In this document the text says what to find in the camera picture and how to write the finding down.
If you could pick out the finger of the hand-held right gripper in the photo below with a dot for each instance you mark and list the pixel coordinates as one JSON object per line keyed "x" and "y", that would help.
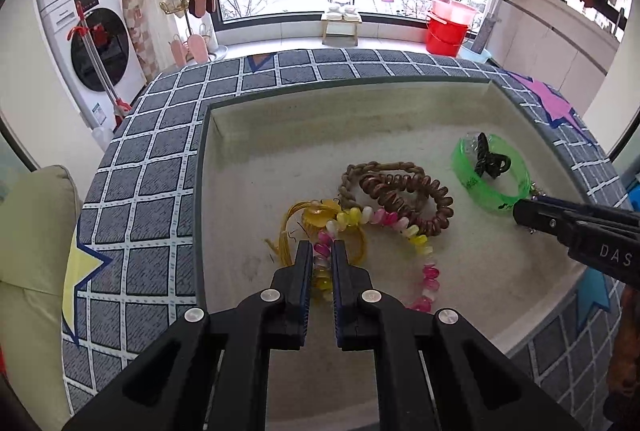
{"x": 545, "y": 221}
{"x": 600, "y": 212}

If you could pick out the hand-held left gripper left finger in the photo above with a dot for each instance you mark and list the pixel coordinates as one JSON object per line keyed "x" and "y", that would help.
{"x": 302, "y": 296}

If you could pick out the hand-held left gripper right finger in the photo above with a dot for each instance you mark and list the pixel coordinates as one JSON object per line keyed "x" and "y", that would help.
{"x": 343, "y": 296}

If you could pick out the silver star hair clip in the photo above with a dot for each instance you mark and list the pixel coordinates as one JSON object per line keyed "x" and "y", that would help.
{"x": 537, "y": 191}

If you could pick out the green plastic bangle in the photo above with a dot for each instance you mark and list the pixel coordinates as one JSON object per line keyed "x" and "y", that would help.
{"x": 475, "y": 186}

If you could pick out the black claw hair clip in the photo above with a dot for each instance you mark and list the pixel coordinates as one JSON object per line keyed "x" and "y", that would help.
{"x": 487, "y": 161}

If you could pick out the clear plastic hair clip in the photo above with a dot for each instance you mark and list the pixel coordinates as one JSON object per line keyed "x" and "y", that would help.
{"x": 467, "y": 142}

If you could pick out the white low cabinet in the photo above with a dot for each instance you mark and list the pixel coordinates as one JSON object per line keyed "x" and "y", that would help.
{"x": 550, "y": 46}

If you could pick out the light blue basin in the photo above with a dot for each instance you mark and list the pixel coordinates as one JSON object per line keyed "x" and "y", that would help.
{"x": 475, "y": 55}

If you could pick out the grey floor brush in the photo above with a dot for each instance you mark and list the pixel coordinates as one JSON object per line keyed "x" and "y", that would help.
{"x": 485, "y": 33}

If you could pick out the red bucket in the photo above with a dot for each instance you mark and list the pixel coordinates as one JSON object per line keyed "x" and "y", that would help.
{"x": 445, "y": 36}

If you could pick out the pink basin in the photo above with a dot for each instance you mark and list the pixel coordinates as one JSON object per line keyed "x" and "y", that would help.
{"x": 452, "y": 7}

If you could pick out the small wooden stool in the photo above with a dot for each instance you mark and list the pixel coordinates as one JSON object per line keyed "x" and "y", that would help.
{"x": 341, "y": 28}

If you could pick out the pale green sofa cushion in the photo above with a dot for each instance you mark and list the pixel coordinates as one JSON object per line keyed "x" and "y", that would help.
{"x": 30, "y": 261}

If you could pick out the white slippers pair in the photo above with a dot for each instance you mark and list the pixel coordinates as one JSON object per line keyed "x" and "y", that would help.
{"x": 341, "y": 11}

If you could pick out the gold slipper rack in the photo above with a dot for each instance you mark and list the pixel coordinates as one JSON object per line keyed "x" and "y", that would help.
{"x": 192, "y": 16}

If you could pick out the tile-patterned board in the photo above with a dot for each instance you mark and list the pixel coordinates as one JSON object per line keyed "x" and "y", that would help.
{"x": 140, "y": 31}

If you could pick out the white washing machine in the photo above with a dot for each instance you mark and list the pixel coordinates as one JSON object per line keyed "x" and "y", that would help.
{"x": 100, "y": 56}

